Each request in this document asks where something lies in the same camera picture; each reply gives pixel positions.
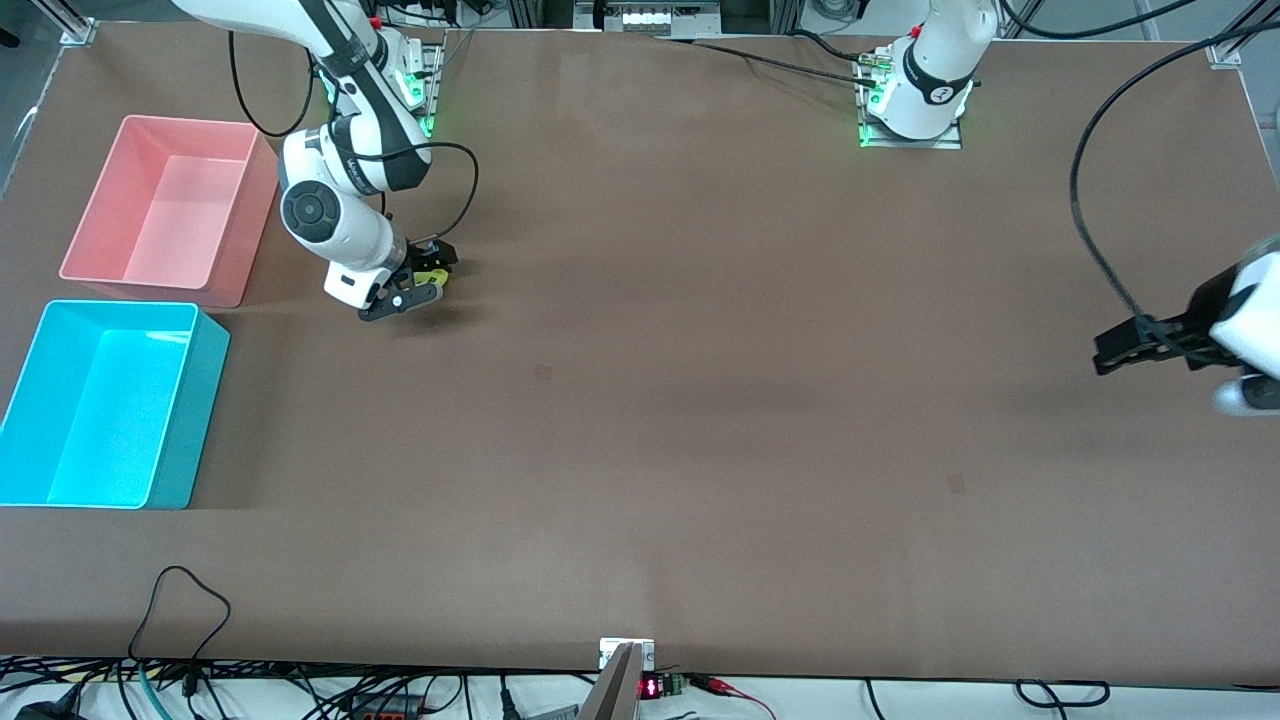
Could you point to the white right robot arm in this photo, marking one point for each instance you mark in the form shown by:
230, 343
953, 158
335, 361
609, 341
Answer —
330, 215

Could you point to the yellow tennis ball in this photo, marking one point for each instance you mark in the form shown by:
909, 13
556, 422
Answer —
434, 273

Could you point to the white mount bracket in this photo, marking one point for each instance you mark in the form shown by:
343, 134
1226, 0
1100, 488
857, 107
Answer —
607, 650

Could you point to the pink plastic bin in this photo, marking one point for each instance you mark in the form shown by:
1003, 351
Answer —
170, 210

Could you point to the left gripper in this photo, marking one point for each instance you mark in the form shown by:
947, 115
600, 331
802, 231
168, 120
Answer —
1203, 312

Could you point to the white lit control box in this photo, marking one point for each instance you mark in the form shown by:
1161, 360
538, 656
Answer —
645, 17

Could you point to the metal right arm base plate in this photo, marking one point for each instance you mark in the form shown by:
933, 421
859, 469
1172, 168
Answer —
434, 90

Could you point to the blue plastic bin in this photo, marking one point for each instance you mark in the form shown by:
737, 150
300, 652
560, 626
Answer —
110, 420

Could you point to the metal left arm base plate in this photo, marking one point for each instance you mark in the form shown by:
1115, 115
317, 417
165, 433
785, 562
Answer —
910, 143

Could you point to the red LED display module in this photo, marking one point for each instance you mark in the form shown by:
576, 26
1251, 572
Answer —
651, 687

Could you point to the grey camera mount pole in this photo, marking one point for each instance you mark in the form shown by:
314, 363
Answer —
615, 690

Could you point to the black red power strip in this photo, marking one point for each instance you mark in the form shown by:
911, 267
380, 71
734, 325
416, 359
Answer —
390, 710

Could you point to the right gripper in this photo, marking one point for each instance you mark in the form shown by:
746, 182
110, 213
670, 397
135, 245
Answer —
424, 259

